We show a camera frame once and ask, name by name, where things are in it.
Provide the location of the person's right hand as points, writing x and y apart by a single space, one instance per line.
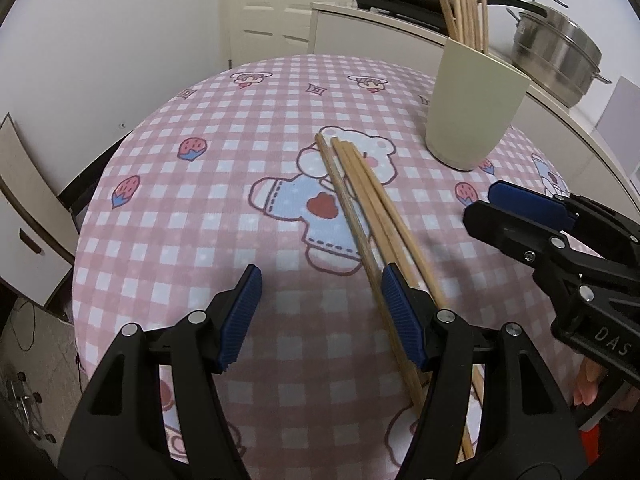
586 385

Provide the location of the bunch of wooden chopsticks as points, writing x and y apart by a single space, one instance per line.
462 0

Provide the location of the beige leaning board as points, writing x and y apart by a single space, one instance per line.
22 160

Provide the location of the white kitchen cabinet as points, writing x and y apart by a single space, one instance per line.
360 35

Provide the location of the steel steamer pot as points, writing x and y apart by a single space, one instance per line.
555 55

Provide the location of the pale green cup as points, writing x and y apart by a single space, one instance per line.
470 110

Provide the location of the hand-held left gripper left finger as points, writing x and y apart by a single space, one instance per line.
240 320

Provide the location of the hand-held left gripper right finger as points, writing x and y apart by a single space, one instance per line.
402 320

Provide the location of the pink checked tablecloth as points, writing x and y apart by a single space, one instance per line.
200 210

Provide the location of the long wooden chopstick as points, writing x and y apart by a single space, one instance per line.
345 205
375 230
398 230
387 230

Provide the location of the black induction cooker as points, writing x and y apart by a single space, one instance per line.
380 2

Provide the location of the white appliance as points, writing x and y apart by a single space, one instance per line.
622 120

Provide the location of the white door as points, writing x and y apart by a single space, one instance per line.
270 10

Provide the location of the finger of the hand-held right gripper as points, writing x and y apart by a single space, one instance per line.
530 205
505 230

